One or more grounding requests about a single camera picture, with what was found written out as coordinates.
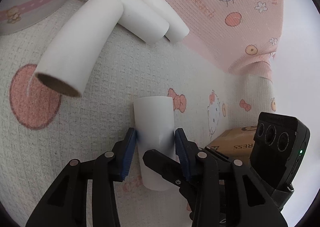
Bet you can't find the white paper roll tube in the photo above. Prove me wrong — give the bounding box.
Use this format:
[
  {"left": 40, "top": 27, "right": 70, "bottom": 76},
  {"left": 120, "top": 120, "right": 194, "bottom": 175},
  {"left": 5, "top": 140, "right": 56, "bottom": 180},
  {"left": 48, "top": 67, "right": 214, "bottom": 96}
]
[
  {"left": 118, "top": 0, "right": 169, "bottom": 44},
  {"left": 35, "top": 0, "right": 124, "bottom": 97},
  {"left": 133, "top": 96, "right": 176, "bottom": 191},
  {"left": 143, "top": 0, "right": 190, "bottom": 43}
]

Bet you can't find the pink Hello Kitty mat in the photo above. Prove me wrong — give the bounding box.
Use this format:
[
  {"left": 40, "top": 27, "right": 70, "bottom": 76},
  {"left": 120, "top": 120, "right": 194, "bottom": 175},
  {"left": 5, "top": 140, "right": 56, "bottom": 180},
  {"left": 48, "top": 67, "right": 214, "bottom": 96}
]
[{"left": 1, "top": 0, "right": 283, "bottom": 226}]

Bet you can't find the black camera module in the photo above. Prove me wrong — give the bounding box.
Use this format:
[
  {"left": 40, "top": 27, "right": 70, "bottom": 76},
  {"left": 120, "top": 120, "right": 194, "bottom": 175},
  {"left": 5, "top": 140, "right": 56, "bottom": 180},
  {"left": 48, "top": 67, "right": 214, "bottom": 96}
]
[{"left": 249, "top": 112, "right": 310, "bottom": 210}]

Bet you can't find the brown cardboard box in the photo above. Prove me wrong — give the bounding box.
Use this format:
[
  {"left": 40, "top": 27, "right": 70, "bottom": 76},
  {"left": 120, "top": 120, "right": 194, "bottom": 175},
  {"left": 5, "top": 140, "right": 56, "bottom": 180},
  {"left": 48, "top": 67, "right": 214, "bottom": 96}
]
[{"left": 205, "top": 126, "right": 257, "bottom": 164}]

